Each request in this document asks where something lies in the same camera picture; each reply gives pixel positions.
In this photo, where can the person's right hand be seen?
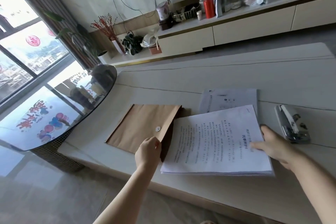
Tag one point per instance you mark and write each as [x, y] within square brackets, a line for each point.
[278, 147]

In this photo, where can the person's left hand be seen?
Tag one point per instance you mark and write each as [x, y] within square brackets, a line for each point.
[147, 153]

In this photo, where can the person's right thumb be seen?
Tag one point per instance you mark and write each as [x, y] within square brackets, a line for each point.
[261, 147]

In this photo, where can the person's left thumb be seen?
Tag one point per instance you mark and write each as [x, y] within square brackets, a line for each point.
[157, 147]

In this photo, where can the brown paper envelope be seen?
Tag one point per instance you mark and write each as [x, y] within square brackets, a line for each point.
[139, 126]

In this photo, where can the stack of printed papers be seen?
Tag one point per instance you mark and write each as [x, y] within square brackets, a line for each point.
[215, 145]

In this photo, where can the person's left forearm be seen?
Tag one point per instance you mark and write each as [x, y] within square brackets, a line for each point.
[123, 195]

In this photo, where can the person's right forearm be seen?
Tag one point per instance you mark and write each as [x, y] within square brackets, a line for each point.
[315, 184]

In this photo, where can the grey and white stapler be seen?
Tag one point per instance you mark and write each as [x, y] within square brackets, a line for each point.
[290, 124]

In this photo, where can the single printed paper sheet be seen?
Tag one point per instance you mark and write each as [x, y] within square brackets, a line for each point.
[228, 99]

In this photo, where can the white bag on brown box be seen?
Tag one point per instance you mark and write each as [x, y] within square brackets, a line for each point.
[151, 41]

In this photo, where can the small green potted plant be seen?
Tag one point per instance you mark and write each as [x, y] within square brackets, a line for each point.
[131, 44]

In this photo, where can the round glass side table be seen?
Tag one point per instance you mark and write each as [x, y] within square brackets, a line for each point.
[52, 108]

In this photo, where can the cream television cabinet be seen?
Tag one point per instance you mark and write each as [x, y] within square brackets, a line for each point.
[249, 27]

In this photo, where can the dark brown box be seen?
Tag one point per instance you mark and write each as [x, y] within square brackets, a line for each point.
[164, 24]

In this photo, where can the red berry branches in vase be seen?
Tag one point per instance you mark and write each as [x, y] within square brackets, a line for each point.
[106, 28]

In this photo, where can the tall leafy potted plant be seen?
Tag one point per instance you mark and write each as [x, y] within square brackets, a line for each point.
[84, 40]

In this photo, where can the jar with purple label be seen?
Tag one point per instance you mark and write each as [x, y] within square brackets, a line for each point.
[162, 11]

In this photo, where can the small white cup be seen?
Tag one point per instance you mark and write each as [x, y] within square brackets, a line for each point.
[199, 15]

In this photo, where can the red thermos bottle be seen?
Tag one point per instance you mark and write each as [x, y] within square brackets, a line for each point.
[209, 8]

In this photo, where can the white paper package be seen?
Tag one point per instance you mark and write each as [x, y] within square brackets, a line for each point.
[217, 3]

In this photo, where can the red round window sticker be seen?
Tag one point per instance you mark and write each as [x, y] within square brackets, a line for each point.
[32, 40]

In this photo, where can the grey curtain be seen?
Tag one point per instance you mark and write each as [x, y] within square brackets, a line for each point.
[47, 3]

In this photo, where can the window with dark frame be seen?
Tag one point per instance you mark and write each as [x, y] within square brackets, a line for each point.
[23, 55]

